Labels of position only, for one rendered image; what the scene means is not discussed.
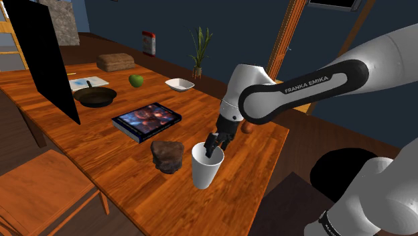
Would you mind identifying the wooden table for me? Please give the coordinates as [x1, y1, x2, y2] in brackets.
[0, 61, 291, 236]

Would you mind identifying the brown rough rock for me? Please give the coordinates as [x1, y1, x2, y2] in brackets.
[150, 139, 186, 176]

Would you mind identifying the dark blue picture book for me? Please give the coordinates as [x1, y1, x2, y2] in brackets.
[111, 101, 183, 144]

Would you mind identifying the black frying pan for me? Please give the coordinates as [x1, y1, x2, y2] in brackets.
[72, 80, 118, 109]

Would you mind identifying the green apple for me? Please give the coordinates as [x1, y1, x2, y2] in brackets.
[127, 74, 145, 89]

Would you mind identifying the grey stone slab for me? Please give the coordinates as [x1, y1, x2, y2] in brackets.
[38, 0, 81, 47]

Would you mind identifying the white and blue paper sheet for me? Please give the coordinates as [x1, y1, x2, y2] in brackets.
[68, 75, 111, 93]

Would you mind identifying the wooden chair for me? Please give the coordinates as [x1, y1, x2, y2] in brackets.
[0, 149, 111, 236]

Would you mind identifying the orange-brown round object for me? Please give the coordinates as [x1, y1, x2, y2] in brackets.
[240, 121, 255, 135]

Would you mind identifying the black flat monitor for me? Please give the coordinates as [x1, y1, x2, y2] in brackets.
[3, 0, 82, 125]

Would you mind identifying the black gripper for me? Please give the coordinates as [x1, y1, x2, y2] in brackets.
[203, 114, 244, 160]

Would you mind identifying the red and white box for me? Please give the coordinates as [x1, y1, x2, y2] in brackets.
[141, 30, 157, 58]

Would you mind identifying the white square bowl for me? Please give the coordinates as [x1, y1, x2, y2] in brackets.
[164, 77, 196, 93]

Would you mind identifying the brown bread loaf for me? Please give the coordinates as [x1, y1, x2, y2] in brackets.
[96, 52, 137, 73]

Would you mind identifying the wooden shelf frame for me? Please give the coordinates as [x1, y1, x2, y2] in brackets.
[0, 0, 30, 71]

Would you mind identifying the white cup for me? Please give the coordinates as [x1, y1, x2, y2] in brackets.
[191, 141, 226, 190]

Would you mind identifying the dark wall picture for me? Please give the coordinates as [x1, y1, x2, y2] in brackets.
[307, 0, 364, 13]

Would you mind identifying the slanted wooden beam frame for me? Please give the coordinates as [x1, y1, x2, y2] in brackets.
[265, 0, 377, 116]

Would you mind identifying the green potted plant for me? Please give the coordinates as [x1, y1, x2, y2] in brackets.
[188, 26, 214, 80]

